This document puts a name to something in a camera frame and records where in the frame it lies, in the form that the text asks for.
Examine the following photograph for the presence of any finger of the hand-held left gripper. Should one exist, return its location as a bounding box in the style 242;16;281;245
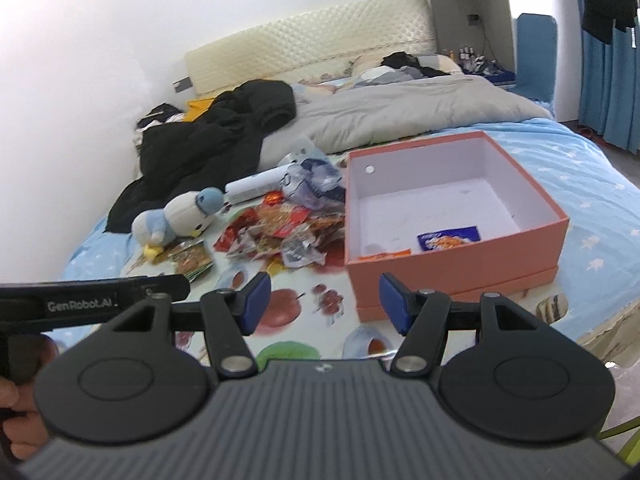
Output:
120;274;191;306

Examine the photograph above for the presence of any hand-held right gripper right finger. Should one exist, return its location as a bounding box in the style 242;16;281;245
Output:
379;272;546;378

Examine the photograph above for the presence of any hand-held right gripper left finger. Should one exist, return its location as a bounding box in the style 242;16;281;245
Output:
107;272;273;378

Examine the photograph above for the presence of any green snack packet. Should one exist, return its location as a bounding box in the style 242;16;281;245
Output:
166;240;215;279

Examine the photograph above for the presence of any orange snack packet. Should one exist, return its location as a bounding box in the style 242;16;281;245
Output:
359;248;412;261

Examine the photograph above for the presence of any pink cardboard box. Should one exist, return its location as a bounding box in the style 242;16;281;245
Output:
345;130;571;322

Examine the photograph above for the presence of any pile of snack packets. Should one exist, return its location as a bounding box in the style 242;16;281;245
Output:
214;192;347;268

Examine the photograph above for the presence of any blue white snack packet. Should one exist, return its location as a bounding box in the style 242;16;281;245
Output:
417;226;482;252

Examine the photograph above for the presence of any person's left hand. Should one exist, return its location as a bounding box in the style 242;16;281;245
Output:
0;377;51;463

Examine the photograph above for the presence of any food print bed sheet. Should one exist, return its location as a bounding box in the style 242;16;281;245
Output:
65;145;621;361

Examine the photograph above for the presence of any penguin plush toy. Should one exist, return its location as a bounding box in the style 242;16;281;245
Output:
131;186;225;261

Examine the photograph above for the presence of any white tube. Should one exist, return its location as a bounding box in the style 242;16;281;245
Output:
224;166;291;206

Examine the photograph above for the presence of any clear plastic bag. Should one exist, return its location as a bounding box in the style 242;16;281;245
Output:
280;157;347;208

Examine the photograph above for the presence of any black puffer jacket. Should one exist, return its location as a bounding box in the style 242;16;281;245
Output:
102;79;298;233

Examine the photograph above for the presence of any black and white clothes pile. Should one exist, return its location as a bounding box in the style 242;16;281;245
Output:
132;102;188;151

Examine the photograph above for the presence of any yellow cloth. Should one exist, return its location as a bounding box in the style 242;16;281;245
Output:
186;96;221;123

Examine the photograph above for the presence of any grey blanket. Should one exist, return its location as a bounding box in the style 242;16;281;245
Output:
260;74;553;171

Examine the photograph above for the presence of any light blue bed sheet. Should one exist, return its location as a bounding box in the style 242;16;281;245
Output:
62;117;640;361

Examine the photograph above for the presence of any pillow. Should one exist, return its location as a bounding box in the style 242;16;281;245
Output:
350;52;463;86

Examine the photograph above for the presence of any black garment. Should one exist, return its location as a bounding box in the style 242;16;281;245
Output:
380;51;453;81

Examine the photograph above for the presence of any group of small bottles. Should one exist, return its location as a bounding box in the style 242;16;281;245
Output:
442;46;516;83

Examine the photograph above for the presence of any cream quilted headboard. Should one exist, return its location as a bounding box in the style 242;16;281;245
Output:
185;0;435;98

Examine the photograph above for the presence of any blue chair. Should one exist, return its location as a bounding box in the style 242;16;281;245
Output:
512;12;558;106

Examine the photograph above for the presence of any blue curtain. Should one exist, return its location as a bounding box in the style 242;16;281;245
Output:
575;0;640;156

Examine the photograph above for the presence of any hanging black coat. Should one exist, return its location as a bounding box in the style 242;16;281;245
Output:
542;0;640;46

